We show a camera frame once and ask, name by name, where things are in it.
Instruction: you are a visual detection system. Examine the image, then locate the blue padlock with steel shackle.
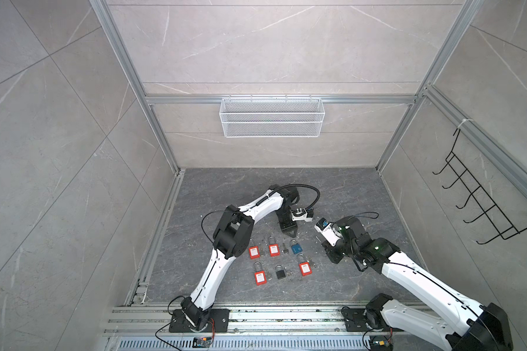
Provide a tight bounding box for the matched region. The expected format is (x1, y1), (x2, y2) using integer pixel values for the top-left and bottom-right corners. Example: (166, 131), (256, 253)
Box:
(290, 239), (303, 255)

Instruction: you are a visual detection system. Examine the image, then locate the red padlock long shackle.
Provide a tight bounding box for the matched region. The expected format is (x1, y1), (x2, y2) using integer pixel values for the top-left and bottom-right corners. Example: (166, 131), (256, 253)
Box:
(268, 236), (280, 257)

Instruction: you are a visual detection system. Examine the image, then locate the red padlock front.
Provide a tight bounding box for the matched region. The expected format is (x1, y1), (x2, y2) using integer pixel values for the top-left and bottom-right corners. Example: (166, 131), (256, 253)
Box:
(297, 253), (313, 276)

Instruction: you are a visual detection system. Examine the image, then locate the small black padlock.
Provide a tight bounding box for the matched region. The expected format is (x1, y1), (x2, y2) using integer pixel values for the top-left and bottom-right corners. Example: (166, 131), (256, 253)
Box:
(275, 265), (287, 279)

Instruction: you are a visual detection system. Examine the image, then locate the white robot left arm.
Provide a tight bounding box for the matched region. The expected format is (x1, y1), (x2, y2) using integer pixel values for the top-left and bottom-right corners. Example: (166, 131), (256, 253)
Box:
(181, 184), (300, 331)

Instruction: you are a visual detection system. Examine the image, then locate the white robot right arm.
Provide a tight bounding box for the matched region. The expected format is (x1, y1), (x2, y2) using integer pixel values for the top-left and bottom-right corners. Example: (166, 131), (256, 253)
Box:
(315, 216), (514, 350)

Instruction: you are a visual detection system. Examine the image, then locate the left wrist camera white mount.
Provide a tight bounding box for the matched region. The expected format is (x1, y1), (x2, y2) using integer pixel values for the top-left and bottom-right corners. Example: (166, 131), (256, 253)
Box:
(291, 209), (314, 222)

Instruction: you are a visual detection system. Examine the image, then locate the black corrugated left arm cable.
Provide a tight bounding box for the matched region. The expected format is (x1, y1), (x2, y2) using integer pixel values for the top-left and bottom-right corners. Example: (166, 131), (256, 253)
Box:
(269, 183), (321, 212)

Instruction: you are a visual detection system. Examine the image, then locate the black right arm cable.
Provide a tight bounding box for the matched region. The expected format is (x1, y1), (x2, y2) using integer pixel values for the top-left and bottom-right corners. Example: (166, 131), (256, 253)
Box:
(342, 211), (381, 221)

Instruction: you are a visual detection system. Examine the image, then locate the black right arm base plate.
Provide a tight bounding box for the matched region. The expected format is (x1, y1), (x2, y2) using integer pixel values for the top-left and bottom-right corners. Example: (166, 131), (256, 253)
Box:
(341, 307), (391, 332)

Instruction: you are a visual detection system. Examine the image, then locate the white wire mesh basket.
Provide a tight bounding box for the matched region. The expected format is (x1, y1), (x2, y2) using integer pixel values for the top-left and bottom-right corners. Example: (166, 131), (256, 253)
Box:
(219, 97), (326, 138)

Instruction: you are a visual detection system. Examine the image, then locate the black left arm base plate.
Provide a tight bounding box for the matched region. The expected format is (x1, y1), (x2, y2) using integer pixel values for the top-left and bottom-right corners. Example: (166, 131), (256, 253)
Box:
(168, 309), (230, 333)

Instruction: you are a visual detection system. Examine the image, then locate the black wire hook rack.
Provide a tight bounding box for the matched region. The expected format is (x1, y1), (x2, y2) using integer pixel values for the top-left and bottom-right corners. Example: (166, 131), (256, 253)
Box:
(432, 128), (527, 246)

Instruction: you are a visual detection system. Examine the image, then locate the aluminium front rail frame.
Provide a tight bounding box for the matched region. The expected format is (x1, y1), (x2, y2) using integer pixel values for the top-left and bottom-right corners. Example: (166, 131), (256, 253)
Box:
(100, 302), (471, 351)

